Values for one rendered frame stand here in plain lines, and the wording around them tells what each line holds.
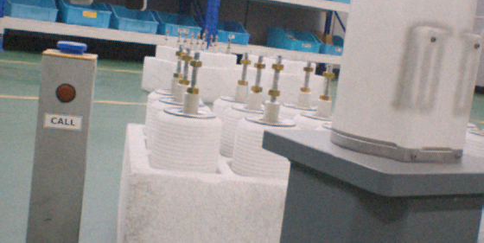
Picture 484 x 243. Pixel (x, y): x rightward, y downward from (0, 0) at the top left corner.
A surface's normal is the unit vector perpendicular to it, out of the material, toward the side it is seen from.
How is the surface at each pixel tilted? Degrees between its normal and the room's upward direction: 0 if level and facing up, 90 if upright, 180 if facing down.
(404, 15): 90
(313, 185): 90
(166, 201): 90
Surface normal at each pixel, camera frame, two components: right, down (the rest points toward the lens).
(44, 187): 0.18, 0.15
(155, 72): -0.77, -0.03
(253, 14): 0.52, 0.17
